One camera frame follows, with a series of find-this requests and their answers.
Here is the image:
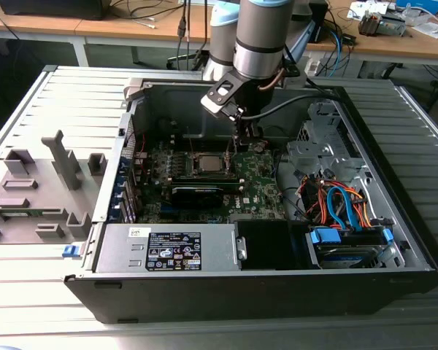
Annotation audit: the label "metal socket cover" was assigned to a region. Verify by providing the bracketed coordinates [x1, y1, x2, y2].
[223, 140, 239, 174]

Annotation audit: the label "silver-topped CPU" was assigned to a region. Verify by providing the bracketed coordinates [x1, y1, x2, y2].
[199, 155, 224, 173]

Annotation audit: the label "CPU socket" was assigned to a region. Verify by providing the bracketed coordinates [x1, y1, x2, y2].
[191, 151, 237, 179]

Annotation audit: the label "copper CPU cooler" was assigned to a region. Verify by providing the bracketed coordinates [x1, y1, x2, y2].
[358, 10, 383, 37]

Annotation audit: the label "green motherboard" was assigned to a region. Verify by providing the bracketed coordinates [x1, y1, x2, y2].
[137, 140, 289, 225]

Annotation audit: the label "metal drive cage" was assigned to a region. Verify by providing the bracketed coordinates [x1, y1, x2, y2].
[286, 101, 366, 173]

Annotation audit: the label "black graphics card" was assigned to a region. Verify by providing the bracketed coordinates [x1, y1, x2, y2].
[169, 185, 226, 211]

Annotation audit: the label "black upright box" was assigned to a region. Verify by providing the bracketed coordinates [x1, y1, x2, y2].
[308, 0, 330, 44]

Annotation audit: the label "black plastic shroud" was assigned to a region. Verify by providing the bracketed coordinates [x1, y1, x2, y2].
[237, 220, 308, 271]

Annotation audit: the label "hard disk in blue carrier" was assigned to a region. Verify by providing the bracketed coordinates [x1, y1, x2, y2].
[306, 225, 396, 270]

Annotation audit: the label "wooden desk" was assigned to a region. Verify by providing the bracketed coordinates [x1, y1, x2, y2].
[0, 0, 215, 42]
[306, 0, 438, 62]

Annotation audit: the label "grey metal device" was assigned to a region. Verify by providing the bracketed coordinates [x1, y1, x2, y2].
[381, 12, 410, 37]

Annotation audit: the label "black open PC case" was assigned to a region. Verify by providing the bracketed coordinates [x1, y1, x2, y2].
[64, 74, 438, 325]

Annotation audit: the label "grey power supply unit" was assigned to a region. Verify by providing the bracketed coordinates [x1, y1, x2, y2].
[94, 222, 242, 274]

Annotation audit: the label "blue cardboard box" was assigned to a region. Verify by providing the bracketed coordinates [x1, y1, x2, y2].
[396, 0, 438, 15]

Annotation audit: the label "grey parts rack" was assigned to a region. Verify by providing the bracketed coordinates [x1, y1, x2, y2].
[0, 129, 109, 246]

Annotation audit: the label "black flat box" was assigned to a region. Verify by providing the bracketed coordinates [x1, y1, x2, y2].
[0, 0, 107, 21]

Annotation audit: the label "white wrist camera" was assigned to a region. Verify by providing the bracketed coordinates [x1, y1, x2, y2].
[199, 78, 239, 114]

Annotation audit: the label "black camera cable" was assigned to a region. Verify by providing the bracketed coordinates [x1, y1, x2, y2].
[239, 82, 342, 122]

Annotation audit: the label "blue hanging cable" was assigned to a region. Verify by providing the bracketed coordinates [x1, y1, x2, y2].
[330, 31, 352, 78]

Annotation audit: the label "blue flat wire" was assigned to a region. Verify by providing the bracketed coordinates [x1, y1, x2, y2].
[326, 184, 363, 230]

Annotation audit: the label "orange wire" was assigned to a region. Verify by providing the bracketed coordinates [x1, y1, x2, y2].
[351, 188, 374, 229]

